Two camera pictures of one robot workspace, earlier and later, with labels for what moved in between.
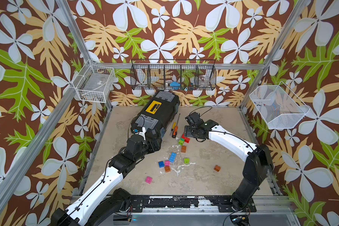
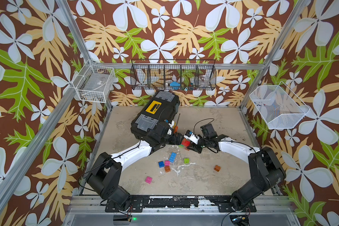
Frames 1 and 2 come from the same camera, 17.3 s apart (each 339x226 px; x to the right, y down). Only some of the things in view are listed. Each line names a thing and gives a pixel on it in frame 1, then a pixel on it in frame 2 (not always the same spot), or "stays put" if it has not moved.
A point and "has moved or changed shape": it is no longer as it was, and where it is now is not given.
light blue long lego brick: (173, 157) stays put
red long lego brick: (186, 139) has moved or changed shape
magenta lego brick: (148, 180) stays put
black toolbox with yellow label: (157, 114) stays put
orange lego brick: (217, 168) stays put
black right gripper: (187, 130) → (194, 147)
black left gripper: (156, 146) → (178, 140)
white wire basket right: (280, 107) stays put
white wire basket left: (94, 83) stays put
